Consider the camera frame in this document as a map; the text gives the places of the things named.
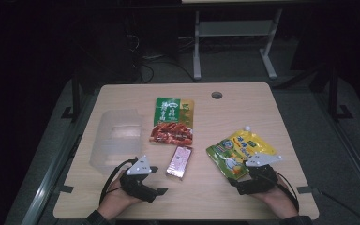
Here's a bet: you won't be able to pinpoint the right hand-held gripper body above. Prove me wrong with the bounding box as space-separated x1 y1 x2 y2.
243 153 283 195

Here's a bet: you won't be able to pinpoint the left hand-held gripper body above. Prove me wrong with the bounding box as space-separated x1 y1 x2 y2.
120 154 158 203

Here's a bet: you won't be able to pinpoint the pink foil snack packet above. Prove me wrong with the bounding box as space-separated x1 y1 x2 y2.
165 144 194 181

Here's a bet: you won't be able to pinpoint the yellow spouted pouch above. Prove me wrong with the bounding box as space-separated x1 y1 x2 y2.
205 125 278 181

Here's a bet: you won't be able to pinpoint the clear plastic container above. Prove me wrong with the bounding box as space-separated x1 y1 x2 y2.
88 109 144 174

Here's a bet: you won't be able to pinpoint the green and red snack packet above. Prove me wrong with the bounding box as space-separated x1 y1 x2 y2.
149 97 195 146

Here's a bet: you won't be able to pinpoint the person's left hand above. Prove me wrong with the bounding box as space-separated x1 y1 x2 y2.
97 172 144 220

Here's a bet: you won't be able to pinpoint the person's right hand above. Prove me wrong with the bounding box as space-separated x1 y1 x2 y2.
251 177 299 219

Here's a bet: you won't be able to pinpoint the black metal stand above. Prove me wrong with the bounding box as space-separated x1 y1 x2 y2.
326 62 354 123
60 71 83 123

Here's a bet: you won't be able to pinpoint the left hand-held gripper cable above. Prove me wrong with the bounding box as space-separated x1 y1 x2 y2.
98 157 139 204

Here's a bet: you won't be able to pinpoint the hand-held gripper cable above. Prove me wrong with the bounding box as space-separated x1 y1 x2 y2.
262 171 300 213
98 157 139 204

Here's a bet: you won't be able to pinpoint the right hand-held gripper cable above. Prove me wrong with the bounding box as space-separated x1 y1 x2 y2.
262 171 300 213

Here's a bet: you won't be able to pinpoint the grey table bracket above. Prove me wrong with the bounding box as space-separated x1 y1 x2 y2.
54 185 75 194
295 186 322 195

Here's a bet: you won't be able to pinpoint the aluminium rail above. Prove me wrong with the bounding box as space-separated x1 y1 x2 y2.
20 90 101 225
312 90 360 203

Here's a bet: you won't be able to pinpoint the black cable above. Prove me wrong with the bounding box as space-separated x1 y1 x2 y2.
320 190 360 225

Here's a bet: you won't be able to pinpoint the black floor cables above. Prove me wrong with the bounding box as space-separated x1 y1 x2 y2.
130 31 198 84

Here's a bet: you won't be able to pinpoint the white metal table frame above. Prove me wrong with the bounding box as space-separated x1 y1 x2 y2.
192 8 284 81

